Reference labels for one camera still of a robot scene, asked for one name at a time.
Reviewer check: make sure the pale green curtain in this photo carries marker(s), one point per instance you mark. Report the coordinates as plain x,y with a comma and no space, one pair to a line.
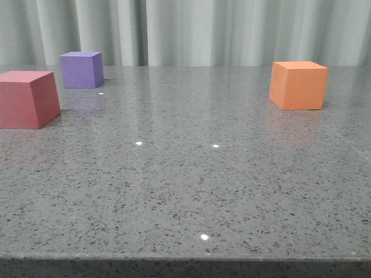
188,33

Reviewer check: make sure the orange foam cube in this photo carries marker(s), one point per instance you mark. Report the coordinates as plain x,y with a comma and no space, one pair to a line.
298,85

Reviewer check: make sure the red foam cube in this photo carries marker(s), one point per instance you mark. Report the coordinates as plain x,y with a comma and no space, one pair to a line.
29,99

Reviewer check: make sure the purple foam cube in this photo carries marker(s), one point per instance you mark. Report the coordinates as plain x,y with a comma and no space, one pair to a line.
82,69

